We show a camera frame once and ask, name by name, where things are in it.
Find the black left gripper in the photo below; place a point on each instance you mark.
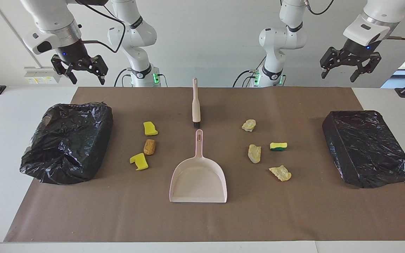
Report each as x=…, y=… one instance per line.
x=360, y=49

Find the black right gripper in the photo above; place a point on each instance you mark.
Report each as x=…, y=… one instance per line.
x=74, y=52

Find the small yellow sponge chunk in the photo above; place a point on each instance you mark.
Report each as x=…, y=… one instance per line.
x=150, y=129

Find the brown sponge chunk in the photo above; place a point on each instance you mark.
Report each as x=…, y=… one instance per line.
x=149, y=147

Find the yellow and green sponge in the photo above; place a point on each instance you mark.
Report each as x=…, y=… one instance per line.
x=278, y=146

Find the notched yellow sponge piece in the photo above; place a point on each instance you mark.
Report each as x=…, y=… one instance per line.
x=140, y=162

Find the beige hand brush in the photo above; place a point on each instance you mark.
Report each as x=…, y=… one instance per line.
x=195, y=102

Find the yellowish foam chunk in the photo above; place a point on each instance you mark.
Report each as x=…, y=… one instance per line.
x=280, y=173
x=249, y=125
x=254, y=154

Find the pale pink plastic dustpan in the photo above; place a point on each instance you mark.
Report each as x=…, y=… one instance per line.
x=197, y=182

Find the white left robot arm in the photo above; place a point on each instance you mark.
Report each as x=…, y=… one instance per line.
x=280, y=38

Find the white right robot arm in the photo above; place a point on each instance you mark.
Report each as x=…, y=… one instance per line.
x=132, y=38

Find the bin with crumpled black bag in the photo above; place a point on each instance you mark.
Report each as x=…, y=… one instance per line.
x=69, y=144

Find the bin with smooth black bag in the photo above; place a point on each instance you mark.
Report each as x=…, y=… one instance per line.
x=364, y=147

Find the brown paper table mat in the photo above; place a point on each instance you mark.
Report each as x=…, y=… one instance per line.
x=202, y=221

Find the white wall socket box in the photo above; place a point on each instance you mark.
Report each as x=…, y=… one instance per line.
x=42, y=74

